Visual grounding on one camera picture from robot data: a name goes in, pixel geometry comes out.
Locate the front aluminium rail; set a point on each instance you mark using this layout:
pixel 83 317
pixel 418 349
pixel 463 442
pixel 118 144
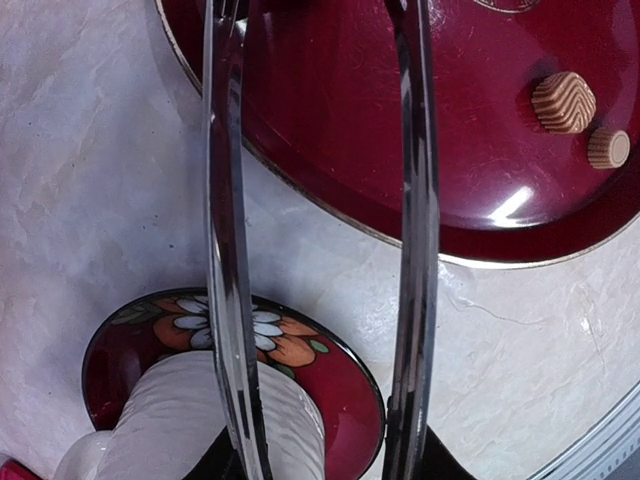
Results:
pixel 603 448

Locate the cream ceramic mug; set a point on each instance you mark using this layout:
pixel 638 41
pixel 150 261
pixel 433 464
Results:
pixel 175 413

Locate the floral dark red saucer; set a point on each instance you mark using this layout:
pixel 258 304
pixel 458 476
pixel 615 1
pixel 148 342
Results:
pixel 159 325

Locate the red box lid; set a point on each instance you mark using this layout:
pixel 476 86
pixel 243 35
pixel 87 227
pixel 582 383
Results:
pixel 12 470

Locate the tan ridged square chocolate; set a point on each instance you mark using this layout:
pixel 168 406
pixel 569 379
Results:
pixel 564 103

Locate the metal serving tongs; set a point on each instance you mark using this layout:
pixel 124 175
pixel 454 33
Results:
pixel 235 358

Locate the round dark red tray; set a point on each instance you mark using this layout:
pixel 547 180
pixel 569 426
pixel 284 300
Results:
pixel 321 107

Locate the tan round chocolate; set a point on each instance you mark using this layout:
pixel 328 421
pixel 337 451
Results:
pixel 608 149

